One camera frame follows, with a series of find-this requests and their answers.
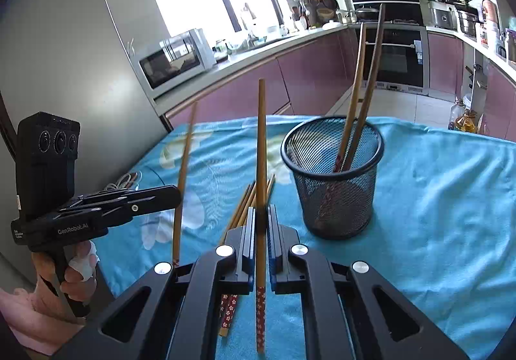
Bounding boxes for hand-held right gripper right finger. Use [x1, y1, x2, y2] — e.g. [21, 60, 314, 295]
[268, 205, 456, 360]

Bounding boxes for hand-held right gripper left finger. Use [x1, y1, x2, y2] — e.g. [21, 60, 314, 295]
[60, 206, 259, 360]

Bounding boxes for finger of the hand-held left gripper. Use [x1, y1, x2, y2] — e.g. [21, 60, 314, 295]
[56, 185, 182, 224]

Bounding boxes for pile of wooden chopsticks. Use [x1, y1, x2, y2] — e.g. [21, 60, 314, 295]
[218, 174, 277, 338]

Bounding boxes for wooden chopstick red patterned end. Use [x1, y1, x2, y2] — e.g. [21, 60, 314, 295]
[171, 101, 199, 267]
[255, 79, 267, 355]
[342, 3, 387, 174]
[318, 22, 368, 224]

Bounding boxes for black mesh utensil holder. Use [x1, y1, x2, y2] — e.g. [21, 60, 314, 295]
[281, 115, 385, 240]

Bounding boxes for person's left forearm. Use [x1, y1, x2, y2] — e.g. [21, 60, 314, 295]
[0, 287, 85, 357]

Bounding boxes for person's left hand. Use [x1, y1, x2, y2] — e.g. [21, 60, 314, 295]
[30, 241, 100, 325]

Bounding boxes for blue floral tablecloth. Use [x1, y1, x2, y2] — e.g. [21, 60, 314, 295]
[94, 114, 516, 360]

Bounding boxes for white microwave oven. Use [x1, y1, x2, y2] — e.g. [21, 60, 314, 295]
[138, 27, 216, 101]

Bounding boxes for purple base cabinets under window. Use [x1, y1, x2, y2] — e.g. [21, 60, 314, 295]
[163, 27, 363, 131]

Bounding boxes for grey kitchen countertop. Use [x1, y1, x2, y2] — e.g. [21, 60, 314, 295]
[153, 24, 359, 115]

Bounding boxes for cooking oil bottle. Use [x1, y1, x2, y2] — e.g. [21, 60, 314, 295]
[460, 108, 480, 134]
[448, 100, 463, 131]

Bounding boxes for black built-in oven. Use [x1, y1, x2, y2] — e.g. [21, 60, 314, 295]
[361, 25, 430, 97]

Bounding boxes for wok on stove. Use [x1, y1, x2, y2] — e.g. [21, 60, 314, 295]
[355, 6, 382, 21]

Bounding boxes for purple base cabinets beside oven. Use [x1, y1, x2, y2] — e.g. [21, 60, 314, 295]
[427, 32, 516, 143]

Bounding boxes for silver rice cooker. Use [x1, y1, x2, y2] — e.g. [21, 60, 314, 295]
[427, 1, 458, 29]

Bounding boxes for stainless steel pot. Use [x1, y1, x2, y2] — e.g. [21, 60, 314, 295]
[457, 9, 481, 37]

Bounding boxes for white cable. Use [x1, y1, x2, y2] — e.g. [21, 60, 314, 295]
[105, 171, 143, 192]

